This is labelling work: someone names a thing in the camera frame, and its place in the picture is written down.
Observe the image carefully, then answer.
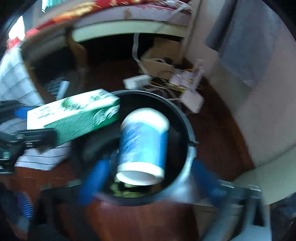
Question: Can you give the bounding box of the green white milk carton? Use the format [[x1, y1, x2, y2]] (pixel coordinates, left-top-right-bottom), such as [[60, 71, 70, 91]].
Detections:
[[27, 89, 120, 147]]

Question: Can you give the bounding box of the blue tall paper cup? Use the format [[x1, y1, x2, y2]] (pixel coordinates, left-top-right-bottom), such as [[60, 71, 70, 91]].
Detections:
[[116, 108, 170, 186]]

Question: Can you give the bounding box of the black round trash bin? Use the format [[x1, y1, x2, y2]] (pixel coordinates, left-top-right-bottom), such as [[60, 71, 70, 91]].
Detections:
[[71, 90, 196, 206]]

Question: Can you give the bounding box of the white black grid tablecloth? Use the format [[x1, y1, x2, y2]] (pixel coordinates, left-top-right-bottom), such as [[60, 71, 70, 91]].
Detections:
[[1, 47, 70, 171]]

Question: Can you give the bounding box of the bed with red headboard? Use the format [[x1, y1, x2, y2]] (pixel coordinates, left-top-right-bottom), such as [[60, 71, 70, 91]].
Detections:
[[21, 1, 193, 65]]

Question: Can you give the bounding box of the red yellow feather blanket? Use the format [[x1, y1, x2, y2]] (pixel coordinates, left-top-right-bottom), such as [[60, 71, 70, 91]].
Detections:
[[32, 1, 192, 42]]

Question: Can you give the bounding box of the white power strip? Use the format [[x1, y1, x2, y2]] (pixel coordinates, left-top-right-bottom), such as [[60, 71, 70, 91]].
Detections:
[[123, 74, 152, 90]]

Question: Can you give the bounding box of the cardboard box under bed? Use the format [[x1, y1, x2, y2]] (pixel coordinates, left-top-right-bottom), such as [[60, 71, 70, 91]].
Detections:
[[140, 38, 182, 80]]

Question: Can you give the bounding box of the grey right curtain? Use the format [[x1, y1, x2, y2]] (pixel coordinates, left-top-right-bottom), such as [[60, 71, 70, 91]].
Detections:
[[205, 1, 280, 87]]

